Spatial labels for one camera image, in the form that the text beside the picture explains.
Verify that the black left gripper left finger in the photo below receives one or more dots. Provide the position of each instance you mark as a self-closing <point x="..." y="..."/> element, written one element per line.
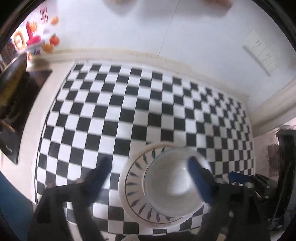
<point x="49" y="221"/>

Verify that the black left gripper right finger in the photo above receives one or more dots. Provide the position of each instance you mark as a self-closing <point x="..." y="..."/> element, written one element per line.
<point x="235" y="207"/>

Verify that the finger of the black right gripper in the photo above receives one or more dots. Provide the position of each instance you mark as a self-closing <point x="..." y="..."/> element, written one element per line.
<point x="243" y="179"/>

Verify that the black rimmed white bowl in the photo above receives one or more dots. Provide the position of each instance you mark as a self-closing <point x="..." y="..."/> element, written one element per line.
<point x="168" y="186"/>

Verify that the blue leaf pattern plate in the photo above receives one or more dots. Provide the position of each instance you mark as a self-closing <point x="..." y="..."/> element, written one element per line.
<point x="131" y="193"/>

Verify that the black stove top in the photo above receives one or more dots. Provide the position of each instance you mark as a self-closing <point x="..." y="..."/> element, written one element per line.
<point x="16" y="115"/>

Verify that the black white checkered mat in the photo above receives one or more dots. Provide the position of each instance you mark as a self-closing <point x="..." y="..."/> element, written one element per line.
<point x="114" y="110"/>

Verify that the brown frying pan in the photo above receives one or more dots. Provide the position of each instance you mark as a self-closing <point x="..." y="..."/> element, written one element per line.
<point x="11" y="77"/>

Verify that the colourful fridge magnets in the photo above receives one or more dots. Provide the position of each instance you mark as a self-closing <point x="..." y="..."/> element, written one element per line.
<point x="35" y="37"/>

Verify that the white wall socket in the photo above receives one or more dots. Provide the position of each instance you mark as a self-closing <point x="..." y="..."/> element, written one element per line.
<point x="259" y="50"/>

